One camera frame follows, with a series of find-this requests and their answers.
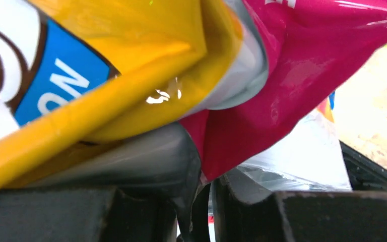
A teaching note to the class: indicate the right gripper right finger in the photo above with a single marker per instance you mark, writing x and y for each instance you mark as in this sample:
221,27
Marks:
245,211

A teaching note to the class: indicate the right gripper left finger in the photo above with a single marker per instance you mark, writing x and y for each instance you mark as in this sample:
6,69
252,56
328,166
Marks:
83,214

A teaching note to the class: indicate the metal food scoop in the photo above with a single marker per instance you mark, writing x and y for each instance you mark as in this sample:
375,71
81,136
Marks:
163,162

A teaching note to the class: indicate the colourful pet food bag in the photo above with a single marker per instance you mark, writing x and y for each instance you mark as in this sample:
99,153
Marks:
78,78

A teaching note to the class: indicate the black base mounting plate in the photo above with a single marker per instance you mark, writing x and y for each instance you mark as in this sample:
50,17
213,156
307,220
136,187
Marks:
364,174

